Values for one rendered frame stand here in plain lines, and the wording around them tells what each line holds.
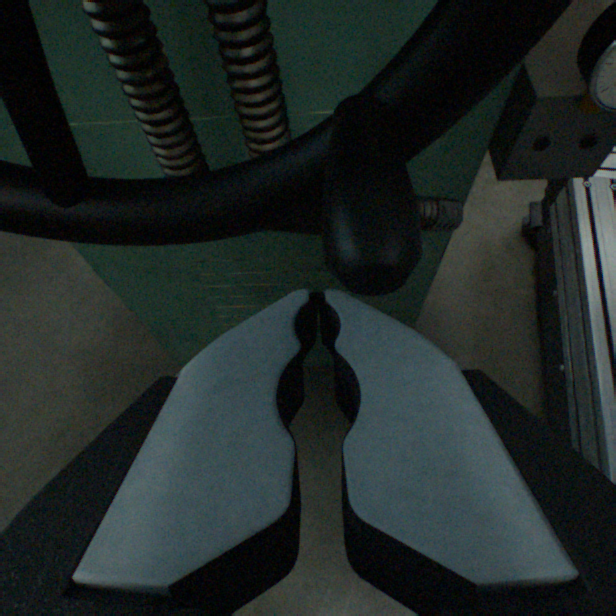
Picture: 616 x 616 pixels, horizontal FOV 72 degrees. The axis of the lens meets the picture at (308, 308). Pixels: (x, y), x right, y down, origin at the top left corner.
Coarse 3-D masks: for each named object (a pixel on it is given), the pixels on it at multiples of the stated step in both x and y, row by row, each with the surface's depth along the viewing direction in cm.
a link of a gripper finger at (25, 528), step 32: (160, 384) 8; (128, 416) 8; (96, 448) 7; (128, 448) 7; (64, 480) 7; (96, 480) 7; (32, 512) 6; (64, 512) 6; (96, 512) 6; (0, 544) 6; (32, 544) 6; (64, 544) 6; (0, 576) 5; (32, 576) 5; (64, 576) 5; (0, 608) 5; (32, 608) 5; (64, 608) 5; (96, 608) 5; (128, 608) 5; (160, 608) 5
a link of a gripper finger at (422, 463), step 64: (320, 320) 12; (384, 320) 10; (384, 384) 8; (448, 384) 8; (384, 448) 7; (448, 448) 7; (384, 512) 6; (448, 512) 6; (512, 512) 6; (384, 576) 6; (448, 576) 5; (512, 576) 5; (576, 576) 5
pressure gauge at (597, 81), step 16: (608, 16) 24; (592, 32) 25; (608, 32) 24; (592, 48) 25; (608, 48) 23; (592, 64) 25; (608, 64) 24; (592, 80) 25; (608, 80) 25; (592, 96) 26; (608, 96) 26; (592, 112) 29
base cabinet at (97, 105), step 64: (64, 0) 27; (192, 0) 27; (320, 0) 27; (384, 0) 27; (64, 64) 30; (192, 64) 30; (320, 64) 30; (384, 64) 31; (0, 128) 35; (128, 128) 35; (448, 192) 42; (128, 256) 51; (192, 256) 51; (256, 256) 51; (320, 256) 51; (192, 320) 66
